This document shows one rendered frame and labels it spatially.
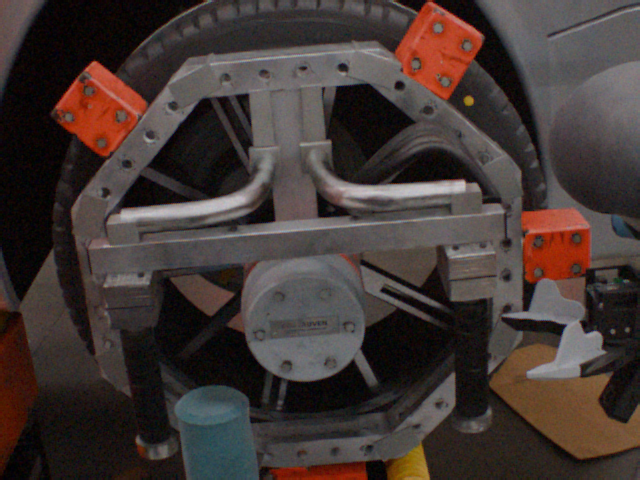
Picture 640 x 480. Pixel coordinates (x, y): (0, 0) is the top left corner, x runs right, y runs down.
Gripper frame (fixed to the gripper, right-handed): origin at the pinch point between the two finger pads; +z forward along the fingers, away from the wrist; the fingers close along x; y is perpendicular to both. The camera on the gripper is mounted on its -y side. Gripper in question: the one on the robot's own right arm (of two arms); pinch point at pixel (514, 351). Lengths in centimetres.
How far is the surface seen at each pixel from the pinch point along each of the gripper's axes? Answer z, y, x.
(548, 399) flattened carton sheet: -36, -82, -128
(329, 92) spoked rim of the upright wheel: 16.4, 22.0, -30.9
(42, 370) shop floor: 105, -83, -171
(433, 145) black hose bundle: 6.8, 20.6, -7.7
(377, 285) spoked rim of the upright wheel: 12.2, -4.2, -30.9
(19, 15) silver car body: 57, 35, -42
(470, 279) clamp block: 4.9, 9.4, 1.6
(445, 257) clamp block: 7.2, 11.4, 0.3
